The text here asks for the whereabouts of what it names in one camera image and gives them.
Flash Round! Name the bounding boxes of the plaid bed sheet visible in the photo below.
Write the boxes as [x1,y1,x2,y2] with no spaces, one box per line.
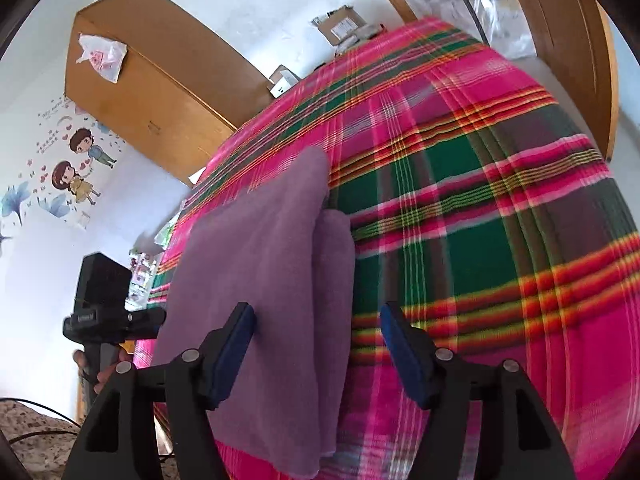
[131,15,640,480]

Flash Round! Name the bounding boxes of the printed door curtain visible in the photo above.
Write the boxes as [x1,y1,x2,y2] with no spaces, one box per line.
[371,0,537,62]

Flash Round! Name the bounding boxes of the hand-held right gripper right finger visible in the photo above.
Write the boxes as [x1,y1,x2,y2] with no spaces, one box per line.
[379,301,566,480]

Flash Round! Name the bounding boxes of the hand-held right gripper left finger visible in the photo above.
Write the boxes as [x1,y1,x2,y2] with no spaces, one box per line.
[62,301,257,480]

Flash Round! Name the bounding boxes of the shelf of small bottles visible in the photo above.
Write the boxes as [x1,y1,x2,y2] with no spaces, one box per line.
[126,246,162,312]

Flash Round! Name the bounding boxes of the cartoon couple wall sticker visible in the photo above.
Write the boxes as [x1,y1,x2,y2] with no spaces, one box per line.
[0,94,127,242]

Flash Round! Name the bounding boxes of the white plastic bag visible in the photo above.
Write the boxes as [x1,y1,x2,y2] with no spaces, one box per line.
[75,33,129,85]

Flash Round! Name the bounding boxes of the white box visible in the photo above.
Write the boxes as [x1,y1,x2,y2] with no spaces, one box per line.
[268,64,302,99]

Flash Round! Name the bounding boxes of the wooden wardrobe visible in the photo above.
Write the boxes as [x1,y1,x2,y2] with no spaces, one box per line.
[64,0,274,187]

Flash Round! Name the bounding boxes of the pile of pale plastic bags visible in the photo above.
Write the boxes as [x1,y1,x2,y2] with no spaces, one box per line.
[151,209,182,249]

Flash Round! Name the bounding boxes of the brown cardboard box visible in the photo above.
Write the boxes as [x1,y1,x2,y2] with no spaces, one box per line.
[309,4,374,47]

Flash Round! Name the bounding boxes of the person's floral clothing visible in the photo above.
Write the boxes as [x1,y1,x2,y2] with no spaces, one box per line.
[0,399,177,480]

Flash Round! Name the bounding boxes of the grey package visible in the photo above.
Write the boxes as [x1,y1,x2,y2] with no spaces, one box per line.
[350,21,387,44]

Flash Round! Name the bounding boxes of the wooden door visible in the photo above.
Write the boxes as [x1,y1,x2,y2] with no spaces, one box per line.
[499,0,622,162]

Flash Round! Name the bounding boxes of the purple fleece pants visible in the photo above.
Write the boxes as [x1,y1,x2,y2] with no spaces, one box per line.
[149,144,358,479]

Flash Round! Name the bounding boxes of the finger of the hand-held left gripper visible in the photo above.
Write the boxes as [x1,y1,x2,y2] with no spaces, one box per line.
[119,306,168,344]

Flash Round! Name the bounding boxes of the person's left hand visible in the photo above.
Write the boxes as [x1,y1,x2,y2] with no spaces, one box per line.
[71,347,133,397]

